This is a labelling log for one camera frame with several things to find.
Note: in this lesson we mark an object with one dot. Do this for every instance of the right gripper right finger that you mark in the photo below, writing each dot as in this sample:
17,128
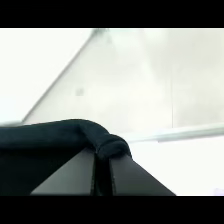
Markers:
136,180

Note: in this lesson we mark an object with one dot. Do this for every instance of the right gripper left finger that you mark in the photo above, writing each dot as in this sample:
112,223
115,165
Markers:
71,176

